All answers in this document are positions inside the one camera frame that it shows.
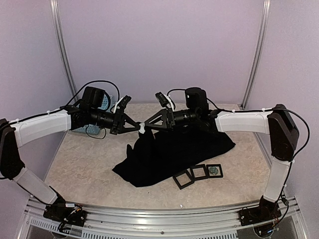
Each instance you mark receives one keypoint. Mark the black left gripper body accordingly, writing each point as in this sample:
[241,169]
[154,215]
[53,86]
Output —
[107,122]

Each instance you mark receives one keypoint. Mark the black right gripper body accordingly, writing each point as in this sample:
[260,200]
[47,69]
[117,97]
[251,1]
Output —
[181,121]

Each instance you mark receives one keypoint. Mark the black garment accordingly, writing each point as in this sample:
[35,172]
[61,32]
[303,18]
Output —
[154,157]

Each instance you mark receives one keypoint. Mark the green round brooch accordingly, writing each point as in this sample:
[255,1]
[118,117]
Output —
[214,171]

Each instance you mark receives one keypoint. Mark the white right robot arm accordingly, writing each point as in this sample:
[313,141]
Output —
[276,122]

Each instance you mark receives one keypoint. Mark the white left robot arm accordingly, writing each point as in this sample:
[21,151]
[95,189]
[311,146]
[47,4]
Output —
[27,147]

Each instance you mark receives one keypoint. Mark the light blue plastic basket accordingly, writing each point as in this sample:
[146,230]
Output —
[92,127]

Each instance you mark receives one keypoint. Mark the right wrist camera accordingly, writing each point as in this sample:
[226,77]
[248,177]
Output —
[195,98]

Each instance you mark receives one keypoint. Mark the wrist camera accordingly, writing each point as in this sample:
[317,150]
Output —
[195,98]
[95,98]

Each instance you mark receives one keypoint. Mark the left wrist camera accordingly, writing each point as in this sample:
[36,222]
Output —
[95,98]

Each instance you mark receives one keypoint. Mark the middle black square frame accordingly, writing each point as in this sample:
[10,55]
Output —
[199,172]

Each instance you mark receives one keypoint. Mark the black square frame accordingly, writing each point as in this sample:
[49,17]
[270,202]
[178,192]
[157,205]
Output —
[199,172]
[183,179]
[215,165]

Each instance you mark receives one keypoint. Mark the right black square frame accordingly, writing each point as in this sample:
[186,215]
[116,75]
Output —
[215,165]

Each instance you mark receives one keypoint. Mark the left black square frame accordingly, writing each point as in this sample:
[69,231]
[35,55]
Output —
[183,179]

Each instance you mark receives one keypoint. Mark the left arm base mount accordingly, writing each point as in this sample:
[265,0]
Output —
[65,213]

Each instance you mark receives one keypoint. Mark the front aluminium rail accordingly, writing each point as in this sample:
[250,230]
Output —
[225,222]

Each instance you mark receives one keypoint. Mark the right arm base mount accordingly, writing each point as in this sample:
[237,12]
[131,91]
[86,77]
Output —
[263,212]

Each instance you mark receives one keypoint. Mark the right aluminium corner post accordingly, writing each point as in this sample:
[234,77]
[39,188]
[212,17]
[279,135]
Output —
[257,53]

